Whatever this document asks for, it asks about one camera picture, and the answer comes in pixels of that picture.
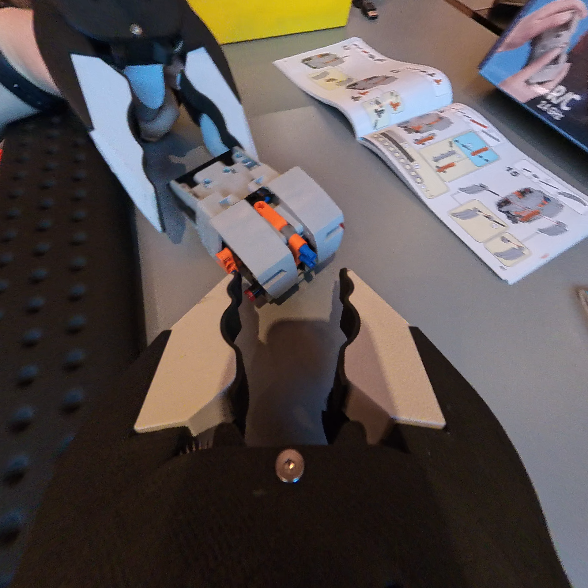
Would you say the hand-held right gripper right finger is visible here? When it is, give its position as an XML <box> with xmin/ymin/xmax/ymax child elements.
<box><xmin>328</xmin><ymin>268</ymin><xmax>447</xmax><ymax>445</ymax></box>

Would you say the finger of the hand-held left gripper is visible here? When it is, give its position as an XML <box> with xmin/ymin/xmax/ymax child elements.
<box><xmin>69</xmin><ymin>54</ymin><xmax>183</xmax><ymax>245</ymax></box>
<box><xmin>176</xmin><ymin>45</ymin><xmax>259</xmax><ymax>161</ymax></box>

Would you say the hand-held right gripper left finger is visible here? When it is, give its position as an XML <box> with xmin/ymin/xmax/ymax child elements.
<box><xmin>134</xmin><ymin>271</ymin><xmax>251</xmax><ymax>435</ymax></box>

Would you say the grey brick toy vehicle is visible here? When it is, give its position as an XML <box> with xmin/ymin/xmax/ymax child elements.
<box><xmin>169</xmin><ymin>148</ymin><xmax>345</xmax><ymax>304</ymax></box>

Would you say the person's left forearm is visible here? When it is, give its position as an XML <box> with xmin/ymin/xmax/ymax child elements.
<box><xmin>0</xmin><ymin>7</ymin><xmax>62</xmax><ymax>124</ymax></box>

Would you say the grey desk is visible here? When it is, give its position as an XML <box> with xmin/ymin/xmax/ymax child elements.
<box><xmin>133</xmin><ymin>0</ymin><xmax>588</xmax><ymax>588</ymax></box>

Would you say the person's left hand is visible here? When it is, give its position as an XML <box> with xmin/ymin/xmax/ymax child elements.
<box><xmin>137</xmin><ymin>103</ymin><xmax>181</xmax><ymax>142</ymax></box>

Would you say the black wristband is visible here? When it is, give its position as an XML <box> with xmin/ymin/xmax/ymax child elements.
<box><xmin>0</xmin><ymin>51</ymin><xmax>65</xmax><ymax>113</ymax></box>

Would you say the yellow plastic bin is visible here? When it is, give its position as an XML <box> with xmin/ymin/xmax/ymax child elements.
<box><xmin>186</xmin><ymin>0</ymin><xmax>353</xmax><ymax>45</ymax></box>

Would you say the dark studded mat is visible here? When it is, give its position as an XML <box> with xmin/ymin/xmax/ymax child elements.
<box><xmin>0</xmin><ymin>112</ymin><xmax>159</xmax><ymax>588</ymax></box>

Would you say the open instruction booklet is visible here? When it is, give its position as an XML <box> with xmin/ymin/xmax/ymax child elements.
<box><xmin>273</xmin><ymin>37</ymin><xmax>588</xmax><ymax>285</ymax></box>

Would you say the blue toy set box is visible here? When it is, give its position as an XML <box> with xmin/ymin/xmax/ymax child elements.
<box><xmin>478</xmin><ymin>0</ymin><xmax>588</xmax><ymax>152</ymax></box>

